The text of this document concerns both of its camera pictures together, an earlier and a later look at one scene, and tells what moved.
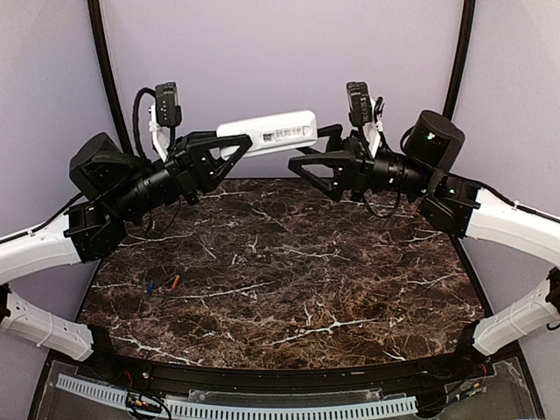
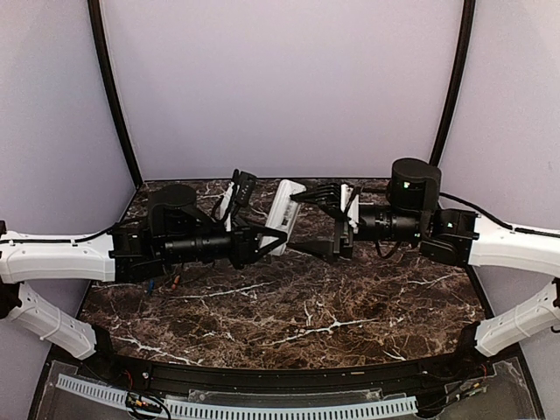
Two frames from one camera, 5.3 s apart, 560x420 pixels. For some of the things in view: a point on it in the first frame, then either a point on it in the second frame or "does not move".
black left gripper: [193, 166] -> [245, 244]
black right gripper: [342, 161] -> [344, 227]
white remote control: [280, 131] -> [282, 215]
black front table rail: [269, 378] does not move
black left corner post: [95, 19] does not move
